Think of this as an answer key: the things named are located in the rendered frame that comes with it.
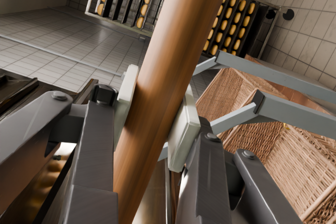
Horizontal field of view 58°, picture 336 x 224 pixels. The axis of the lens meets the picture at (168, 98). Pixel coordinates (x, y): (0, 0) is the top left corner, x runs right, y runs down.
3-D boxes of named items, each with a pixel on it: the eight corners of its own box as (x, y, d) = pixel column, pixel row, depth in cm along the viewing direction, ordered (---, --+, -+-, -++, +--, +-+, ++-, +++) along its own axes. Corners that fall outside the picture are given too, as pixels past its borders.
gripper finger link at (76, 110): (98, 156, 14) (31, 137, 13) (113, 112, 18) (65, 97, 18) (107, 128, 13) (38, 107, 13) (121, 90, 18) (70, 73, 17)
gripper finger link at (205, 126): (199, 155, 14) (259, 174, 14) (190, 112, 18) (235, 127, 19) (187, 182, 14) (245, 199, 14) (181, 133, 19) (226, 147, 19)
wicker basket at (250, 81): (242, 196, 136) (184, 178, 132) (218, 140, 189) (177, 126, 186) (291, 98, 122) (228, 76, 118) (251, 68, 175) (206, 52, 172)
